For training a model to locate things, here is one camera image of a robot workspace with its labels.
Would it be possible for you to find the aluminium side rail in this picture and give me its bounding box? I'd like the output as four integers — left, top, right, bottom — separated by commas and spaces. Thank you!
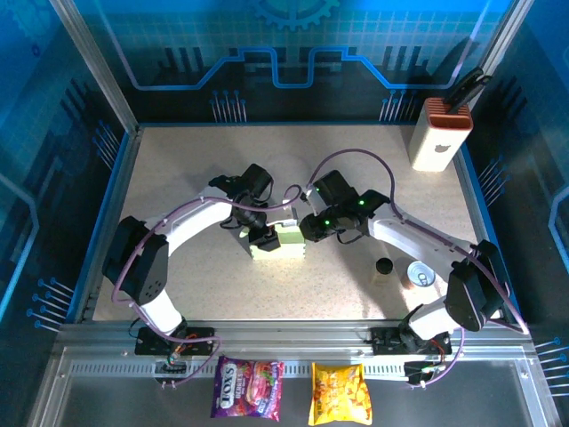
457, 144, 525, 324
73, 126, 144, 324

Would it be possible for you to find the purple candy bag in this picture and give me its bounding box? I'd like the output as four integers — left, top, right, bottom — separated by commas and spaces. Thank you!
209, 354, 285, 423

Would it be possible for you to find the yellow snack bag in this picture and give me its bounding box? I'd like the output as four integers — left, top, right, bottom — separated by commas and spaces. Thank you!
307, 361, 373, 427

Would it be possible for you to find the light green paper box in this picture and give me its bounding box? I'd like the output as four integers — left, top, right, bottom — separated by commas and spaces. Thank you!
251, 222, 307, 262

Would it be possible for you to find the white knife block orange top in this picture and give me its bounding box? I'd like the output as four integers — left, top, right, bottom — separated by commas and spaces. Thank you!
407, 96, 474, 173

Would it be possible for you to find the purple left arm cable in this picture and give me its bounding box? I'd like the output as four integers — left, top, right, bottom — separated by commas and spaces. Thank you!
109, 184, 302, 391

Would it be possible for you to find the small controller board with wires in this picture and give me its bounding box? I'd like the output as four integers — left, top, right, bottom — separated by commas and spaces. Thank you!
403, 359, 445, 387
153, 350, 190, 379

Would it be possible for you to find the aluminium front rail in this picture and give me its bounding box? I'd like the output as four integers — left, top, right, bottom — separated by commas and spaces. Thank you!
55, 320, 534, 357

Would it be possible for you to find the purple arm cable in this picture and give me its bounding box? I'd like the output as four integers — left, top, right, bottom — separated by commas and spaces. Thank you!
306, 149, 530, 391
109, 184, 302, 391

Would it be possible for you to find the slotted cable duct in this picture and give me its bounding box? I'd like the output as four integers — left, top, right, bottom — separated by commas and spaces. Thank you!
68, 360, 413, 378

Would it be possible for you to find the aluminium corner post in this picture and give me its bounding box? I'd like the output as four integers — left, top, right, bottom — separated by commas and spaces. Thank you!
47, 0, 144, 134
461, 0, 537, 112

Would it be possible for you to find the silver topped drink can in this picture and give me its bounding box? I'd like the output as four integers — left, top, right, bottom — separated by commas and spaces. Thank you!
402, 260, 437, 293

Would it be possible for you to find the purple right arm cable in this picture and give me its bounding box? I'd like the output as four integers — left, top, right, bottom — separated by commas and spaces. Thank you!
306, 149, 530, 391

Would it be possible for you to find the black handled knife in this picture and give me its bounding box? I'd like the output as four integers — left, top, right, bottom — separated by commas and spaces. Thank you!
445, 66, 493, 110

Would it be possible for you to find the small jar with black lid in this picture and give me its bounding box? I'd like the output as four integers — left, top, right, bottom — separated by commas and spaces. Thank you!
372, 256, 395, 288

